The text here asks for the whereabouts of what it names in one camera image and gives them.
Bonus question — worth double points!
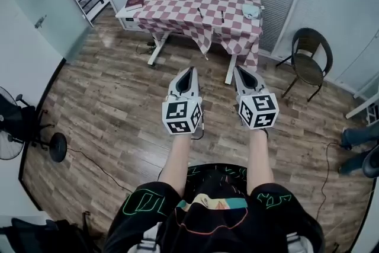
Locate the black floor cable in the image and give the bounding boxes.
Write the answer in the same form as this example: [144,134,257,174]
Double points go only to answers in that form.
[316,141,345,219]

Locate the dark red hardcover book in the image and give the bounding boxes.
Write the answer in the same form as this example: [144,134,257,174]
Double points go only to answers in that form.
[124,0,147,12]

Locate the black fan cable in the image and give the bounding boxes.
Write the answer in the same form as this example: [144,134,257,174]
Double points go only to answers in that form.
[66,147,131,191]

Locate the brown wicker chair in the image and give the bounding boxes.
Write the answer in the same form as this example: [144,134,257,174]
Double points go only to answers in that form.
[275,27,334,103]

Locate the white shelf unit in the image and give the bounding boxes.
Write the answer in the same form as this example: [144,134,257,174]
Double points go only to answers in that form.
[344,79,379,126]

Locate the person in black shirt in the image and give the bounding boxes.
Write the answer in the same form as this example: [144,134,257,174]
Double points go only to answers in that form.
[102,164,327,253]

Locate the black standing fan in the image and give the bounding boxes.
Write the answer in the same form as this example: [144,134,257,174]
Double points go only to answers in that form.
[0,85,69,164]

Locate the light blue pouch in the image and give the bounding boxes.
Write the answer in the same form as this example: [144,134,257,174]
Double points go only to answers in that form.
[242,3,264,20]

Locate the white table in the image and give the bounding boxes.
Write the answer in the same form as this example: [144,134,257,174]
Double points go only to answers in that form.
[115,0,265,85]

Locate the metal door handle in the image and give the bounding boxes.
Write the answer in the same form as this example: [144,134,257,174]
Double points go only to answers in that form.
[34,14,48,30]

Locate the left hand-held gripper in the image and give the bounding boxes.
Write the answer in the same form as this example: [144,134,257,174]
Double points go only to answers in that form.
[161,66,205,140]

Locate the red white checkered tablecloth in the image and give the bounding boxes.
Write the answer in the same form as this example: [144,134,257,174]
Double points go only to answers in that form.
[133,0,265,72]

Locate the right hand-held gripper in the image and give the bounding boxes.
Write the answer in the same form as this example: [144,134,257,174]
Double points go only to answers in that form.
[233,65,280,131]

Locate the black backpack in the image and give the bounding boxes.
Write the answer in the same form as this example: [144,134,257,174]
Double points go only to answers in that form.
[0,210,100,253]

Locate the person's left forearm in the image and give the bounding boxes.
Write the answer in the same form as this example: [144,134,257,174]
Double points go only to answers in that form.
[158,133,194,197]

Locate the person's right forearm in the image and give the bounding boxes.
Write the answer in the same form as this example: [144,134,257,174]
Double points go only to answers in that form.
[245,126,275,195]

